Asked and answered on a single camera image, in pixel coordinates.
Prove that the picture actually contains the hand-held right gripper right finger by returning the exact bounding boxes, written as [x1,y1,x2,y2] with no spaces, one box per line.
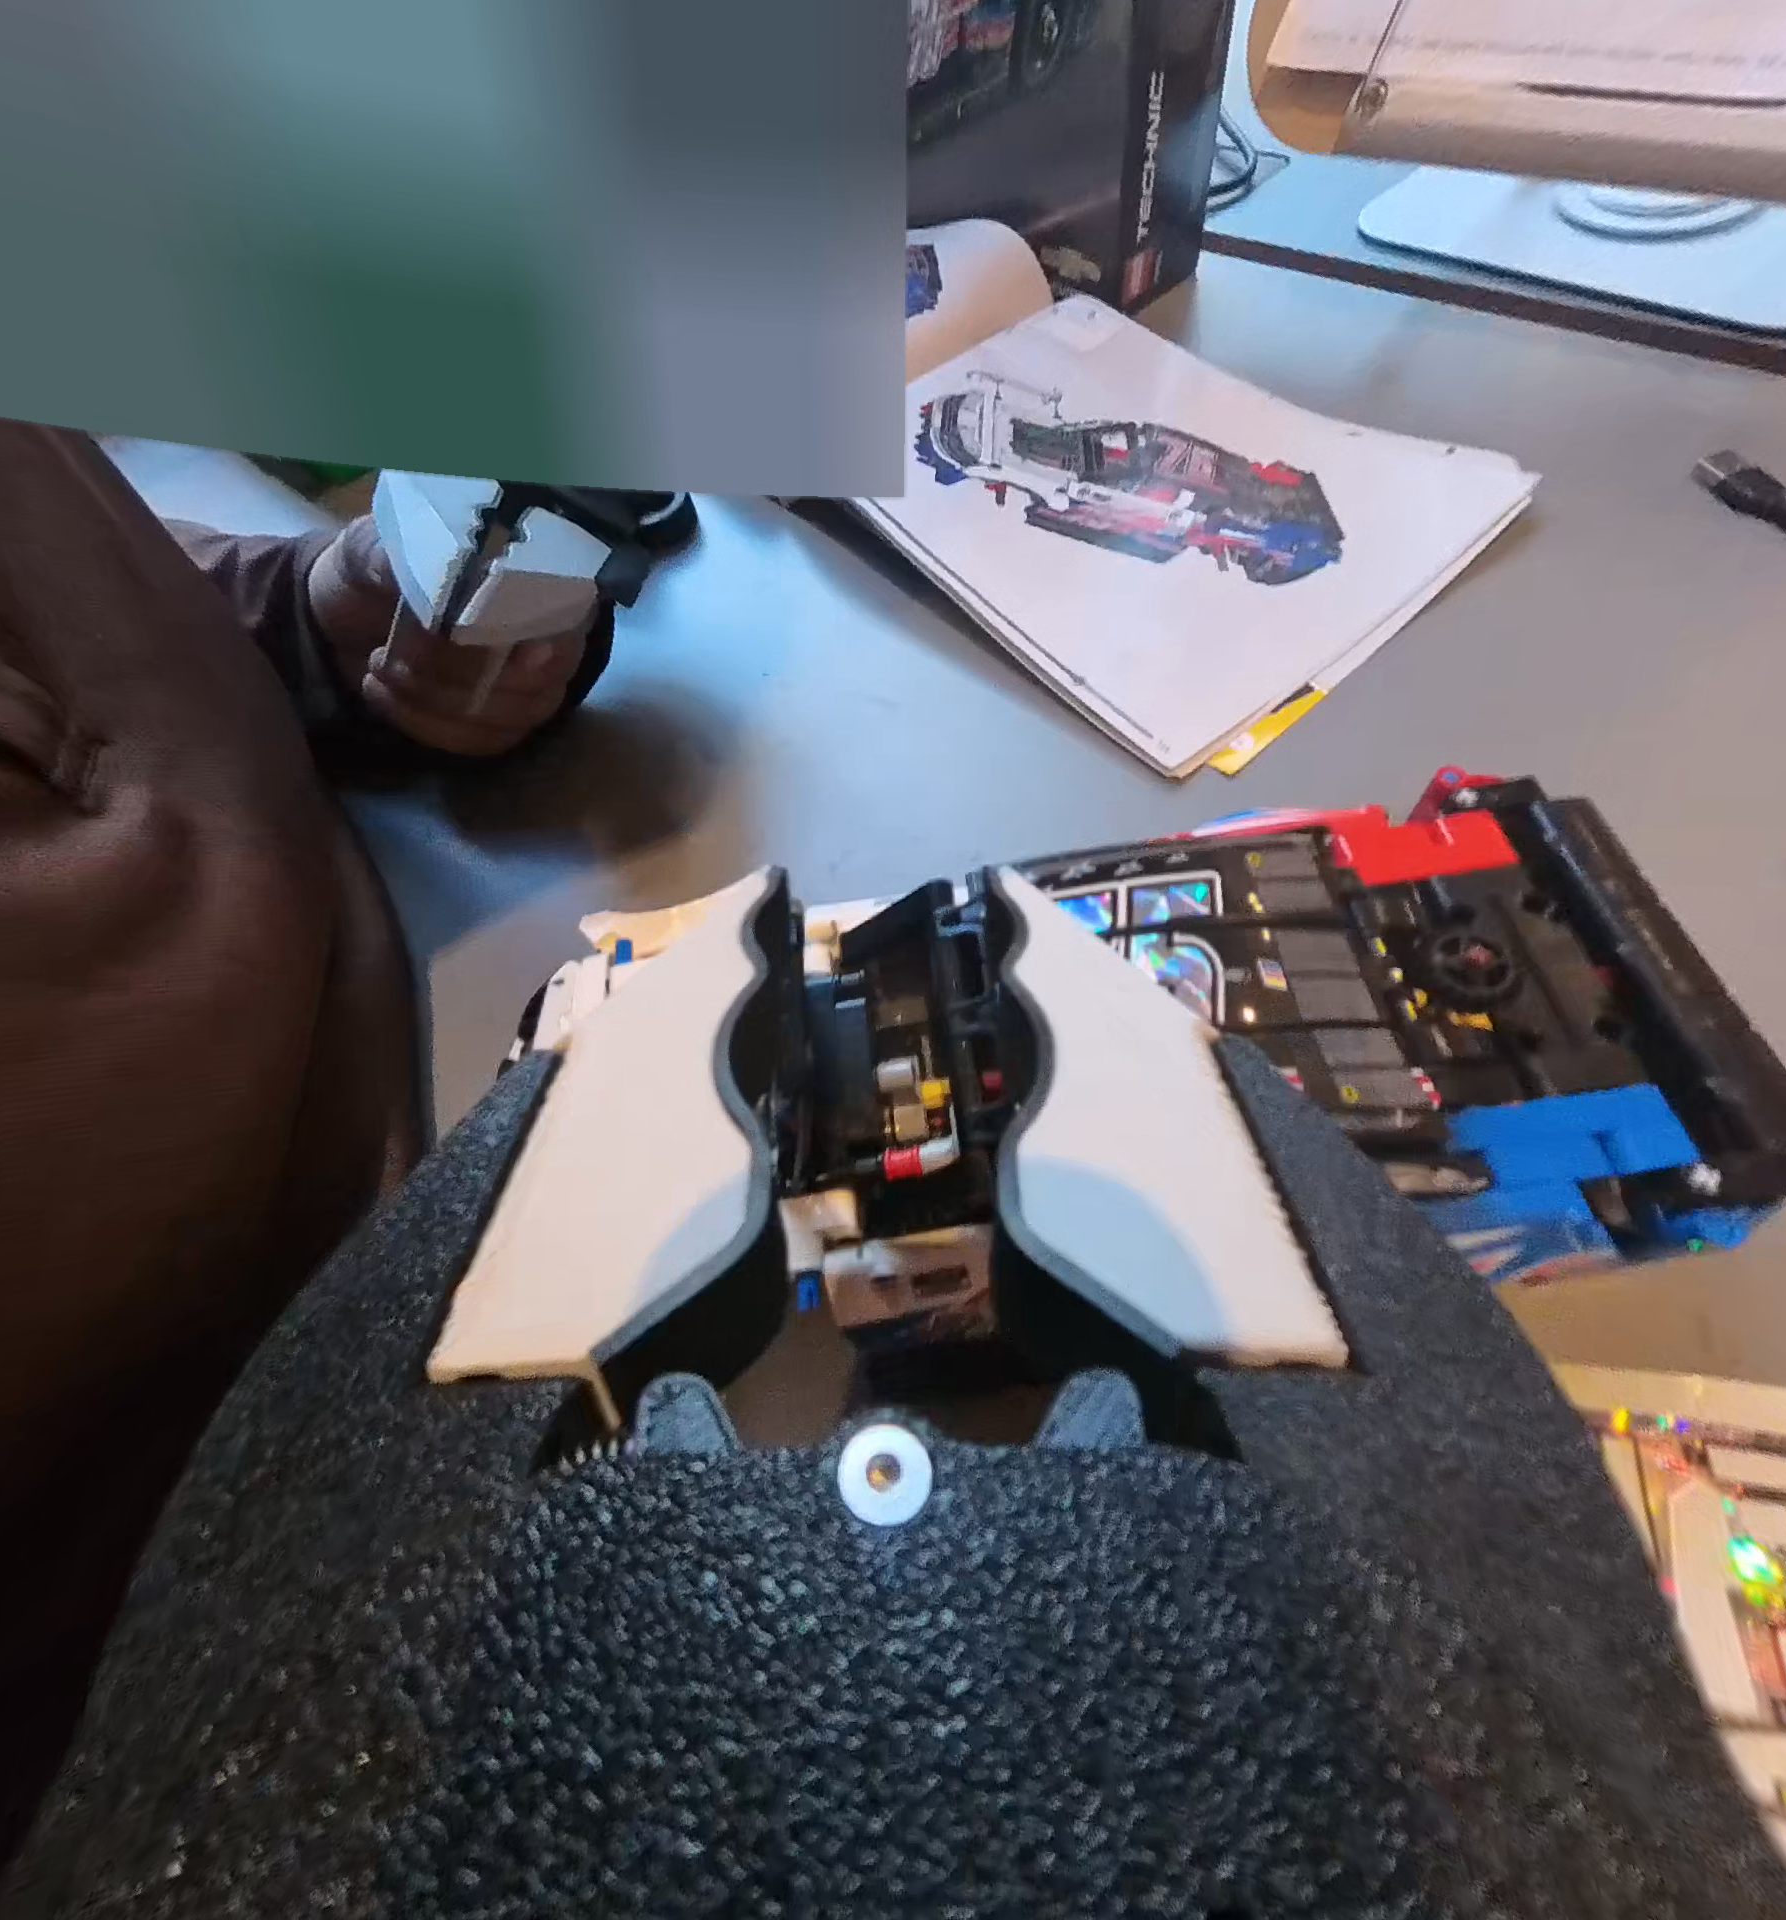
[981,864,1352,1457]

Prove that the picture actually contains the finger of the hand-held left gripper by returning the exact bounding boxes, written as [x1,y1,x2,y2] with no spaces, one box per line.
[447,515,613,651]
[371,473,508,637]

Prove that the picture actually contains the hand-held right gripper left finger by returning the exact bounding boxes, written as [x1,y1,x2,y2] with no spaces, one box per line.
[427,864,808,1433]

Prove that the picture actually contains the toy brick race car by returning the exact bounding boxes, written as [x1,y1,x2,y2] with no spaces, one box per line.
[502,766,1786,1338]

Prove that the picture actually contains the person's left forearm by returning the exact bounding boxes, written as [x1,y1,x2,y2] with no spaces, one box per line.
[157,518,386,761]

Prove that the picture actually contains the grey desk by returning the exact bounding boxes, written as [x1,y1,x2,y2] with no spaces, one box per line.
[98,151,1786,1441]

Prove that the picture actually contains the person's left hand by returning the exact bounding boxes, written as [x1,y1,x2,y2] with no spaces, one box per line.
[308,518,610,754]

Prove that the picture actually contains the curled white booklet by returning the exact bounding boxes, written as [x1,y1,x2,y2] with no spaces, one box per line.
[904,222,1055,384]

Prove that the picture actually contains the yellow booklet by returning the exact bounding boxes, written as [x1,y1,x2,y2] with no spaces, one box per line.
[1210,689,1332,779]

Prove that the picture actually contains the white instruction booklet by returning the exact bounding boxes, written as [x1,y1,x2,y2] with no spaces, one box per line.
[779,294,1543,784]

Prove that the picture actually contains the black toy set box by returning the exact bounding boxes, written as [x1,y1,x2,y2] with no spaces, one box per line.
[904,0,1239,313]

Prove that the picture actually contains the holographic sticker sheet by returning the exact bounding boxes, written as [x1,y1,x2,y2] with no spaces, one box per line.
[1559,1363,1786,1920]

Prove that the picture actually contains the white monitor stand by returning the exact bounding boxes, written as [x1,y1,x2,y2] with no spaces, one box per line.
[1253,0,1786,336]

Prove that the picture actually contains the black cable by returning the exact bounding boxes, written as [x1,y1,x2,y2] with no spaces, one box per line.
[1210,113,1294,206]

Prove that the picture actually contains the black cable plug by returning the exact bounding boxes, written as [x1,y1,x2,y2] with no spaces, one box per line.
[1691,449,1786,557]

